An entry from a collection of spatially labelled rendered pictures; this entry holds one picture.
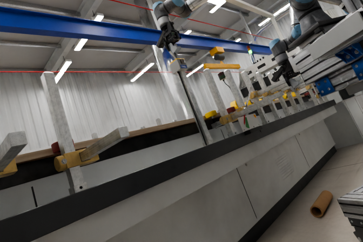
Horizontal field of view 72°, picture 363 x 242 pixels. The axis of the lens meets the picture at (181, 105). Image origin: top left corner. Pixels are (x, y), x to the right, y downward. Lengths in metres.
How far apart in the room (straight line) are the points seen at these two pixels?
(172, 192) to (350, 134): 3.56
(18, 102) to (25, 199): 7.86
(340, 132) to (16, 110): 8.05
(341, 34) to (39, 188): 1.29
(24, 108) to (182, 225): 7.79
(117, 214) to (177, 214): 0.50
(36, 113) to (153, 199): 7.94
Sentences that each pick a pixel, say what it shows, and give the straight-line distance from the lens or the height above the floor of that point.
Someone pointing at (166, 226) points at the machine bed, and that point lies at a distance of 1.37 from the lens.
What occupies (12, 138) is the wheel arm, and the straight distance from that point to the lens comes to 0.62.
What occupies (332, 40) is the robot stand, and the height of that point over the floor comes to 0.91.
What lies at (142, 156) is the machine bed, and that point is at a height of 0.76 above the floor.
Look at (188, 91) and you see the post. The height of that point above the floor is 1.02.
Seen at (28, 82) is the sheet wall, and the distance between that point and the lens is 9.23.
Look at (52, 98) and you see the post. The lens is 0.99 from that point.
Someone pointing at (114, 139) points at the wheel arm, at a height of 0.80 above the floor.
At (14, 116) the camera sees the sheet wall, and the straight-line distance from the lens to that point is 8.69.
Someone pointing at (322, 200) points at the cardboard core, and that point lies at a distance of 2.13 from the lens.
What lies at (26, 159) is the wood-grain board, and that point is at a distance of 1.09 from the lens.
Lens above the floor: 0.69
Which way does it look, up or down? 11 degrees up
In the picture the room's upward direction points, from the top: 21 degrees counter-clockwise
